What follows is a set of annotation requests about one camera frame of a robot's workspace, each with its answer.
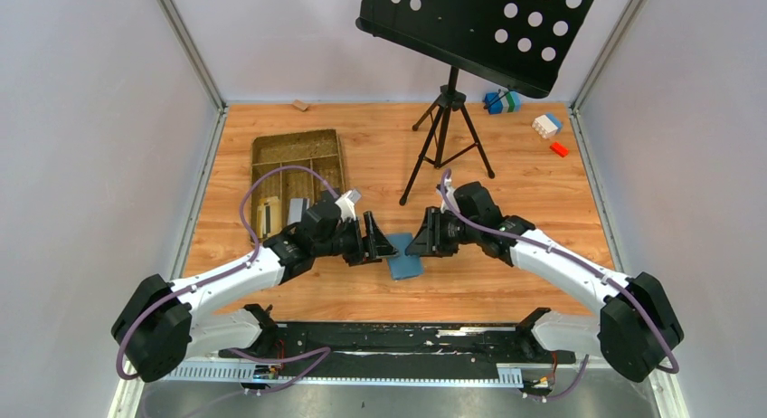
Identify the silver credit card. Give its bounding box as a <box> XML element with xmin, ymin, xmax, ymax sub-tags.
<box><xmin>287</xmin><ymin>197</ymin><xmax>311</xmax><ymax>225</ymax></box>

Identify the blue leather card holder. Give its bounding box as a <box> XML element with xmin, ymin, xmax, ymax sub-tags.
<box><xmin>386</xmin><ymin>233</ymin><xmax>425</xmax><ymax>281</ymax></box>

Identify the gold credit card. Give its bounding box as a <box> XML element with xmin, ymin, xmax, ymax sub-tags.
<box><xmin>256</xmin><ymin>196</ymin><xmax>283</xmax><ymax>241</ymax></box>

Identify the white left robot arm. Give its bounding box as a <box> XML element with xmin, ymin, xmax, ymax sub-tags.
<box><xmin>111</xmin><ymin>199</ymin><xmax>399</xmax><ymax>383</ymax></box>

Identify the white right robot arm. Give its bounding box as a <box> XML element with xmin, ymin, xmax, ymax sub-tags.
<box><xmin>405</xmin><ymin>207</ymin><xmax>684</xmax><ymax>382</ymax></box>

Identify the woven compartment tray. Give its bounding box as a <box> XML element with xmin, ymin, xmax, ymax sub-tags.
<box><xmin>250</xmin><ymin>128</ymin><xmax>346</xmax><ymax>236</ymax></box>

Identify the small wooden block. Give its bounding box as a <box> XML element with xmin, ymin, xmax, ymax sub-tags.
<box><xmin>291</xmin><ymin>100</ymin><xmax>310</xmax><ymax>112</ymax></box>

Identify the red toy block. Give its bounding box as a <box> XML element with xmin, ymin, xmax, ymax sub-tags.
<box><xmin>550</xmin><ymin>142</ymin><xmax>570</xmax><ymax>157</ymax></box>

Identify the blue green toy block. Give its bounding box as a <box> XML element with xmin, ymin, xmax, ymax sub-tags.
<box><xmin>483</xmin><ymin>90</ymin><xmax>522</xmax><ymax>115</ymax></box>

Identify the white blue toy block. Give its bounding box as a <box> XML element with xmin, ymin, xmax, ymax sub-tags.
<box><xmin>532</xmin><ymin>113</ymin><xmax>563</xmax><ymax>139</ymax></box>

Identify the black music stand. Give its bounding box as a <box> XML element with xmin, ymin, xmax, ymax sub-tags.
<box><xmin>355</xmin><ymin>0</ymin><xmax>594</xmax><ymax>176</ymax></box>

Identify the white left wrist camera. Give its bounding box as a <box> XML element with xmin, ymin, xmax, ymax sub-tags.
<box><xmin>335</xmin><ymin>189</ymin><xmax>362</xmax><ymax>221</ymax></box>

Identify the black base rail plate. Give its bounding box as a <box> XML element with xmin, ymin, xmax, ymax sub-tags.
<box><xmin>242</xmin><ymin>322</ymin><xmax>575</xmax><ymax>380</ymax></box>

